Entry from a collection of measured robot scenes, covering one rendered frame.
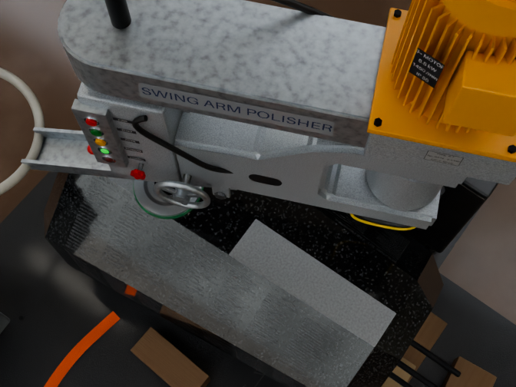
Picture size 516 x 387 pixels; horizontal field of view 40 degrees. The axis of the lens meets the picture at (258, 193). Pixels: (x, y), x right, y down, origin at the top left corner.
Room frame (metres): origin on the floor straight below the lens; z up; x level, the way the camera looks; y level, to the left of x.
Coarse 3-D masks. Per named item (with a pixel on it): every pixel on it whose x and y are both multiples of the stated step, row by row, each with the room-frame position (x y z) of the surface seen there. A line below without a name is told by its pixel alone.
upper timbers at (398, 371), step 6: (402, 360) 0.41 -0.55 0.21; (396, 366) 0.39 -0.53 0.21; (414, 366) 0.39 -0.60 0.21; (396, 372) 0.37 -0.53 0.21; (402, 372) 0.37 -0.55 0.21; (390, 378) 0.35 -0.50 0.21; (402, 378) 0.35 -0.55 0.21; (408, 378) 0.35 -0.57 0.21; (384, 384) 0.32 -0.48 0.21; (390, 384) 0.33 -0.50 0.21; (396, 384) 0.33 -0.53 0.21
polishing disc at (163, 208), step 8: (136, 184) 0.83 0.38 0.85; (144, 184) 0.84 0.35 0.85; (152, 184) 0.84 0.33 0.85; (136, 192) 0.81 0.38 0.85; (144, 192) 0.81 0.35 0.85; (152, 192) 0.81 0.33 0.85; (144, 200) 0.78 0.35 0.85; (152, 200) 0.78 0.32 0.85; (160, 200) 0.78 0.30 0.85; (192, 200) 0.78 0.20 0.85; (144, 208) 0.76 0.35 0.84; (152, 208) 0.76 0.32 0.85; (160, 208) 0.76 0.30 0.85; (168, 208) 0.76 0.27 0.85; (176, 208) 0.76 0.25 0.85; (184, 208) 0.76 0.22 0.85; (160, 216) 0.74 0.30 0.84; (168, 216) 0.74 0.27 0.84
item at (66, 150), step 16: (48, 128) 0.98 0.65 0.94; (48, 144) 0.94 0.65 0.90; (64, 144) 0.94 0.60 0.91; (80, 144) 0.93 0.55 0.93; (32, 160) 0.87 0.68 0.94; (48, 160) 0.89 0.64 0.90; (64, 160) 0.88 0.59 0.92; (80, 160) 0.87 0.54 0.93; (96, 160) 0.87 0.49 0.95; (112, 176) 0.81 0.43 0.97; (128, 176) 0.80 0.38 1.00
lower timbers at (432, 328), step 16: (432, 320) 0.59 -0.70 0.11; (416, 336) 0.52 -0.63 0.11; (432, 336) 0.52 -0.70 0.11; (416, 352) 0.46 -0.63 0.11; (416, 368) 0.40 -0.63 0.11; (464, 368) 0.41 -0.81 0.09; (480, 368) 0.41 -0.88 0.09; (448, 384) 0.34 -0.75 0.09; (464, 384) 0.34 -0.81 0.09; (480, 384) 0.35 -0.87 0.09
